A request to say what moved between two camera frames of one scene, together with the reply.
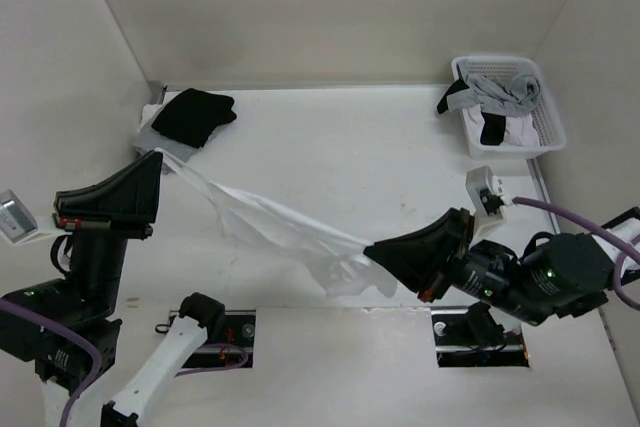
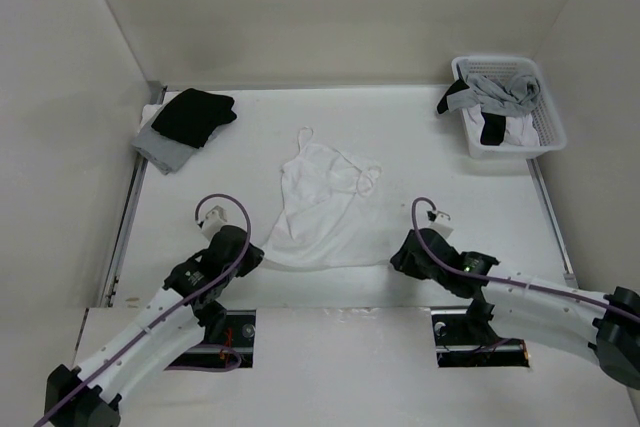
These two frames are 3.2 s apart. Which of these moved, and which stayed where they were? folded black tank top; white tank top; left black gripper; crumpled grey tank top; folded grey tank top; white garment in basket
Moved: left black gripper; white tank top
Stayed: folded grey tank top; folded black tank top; crumpled grey tank top; white garment in basket
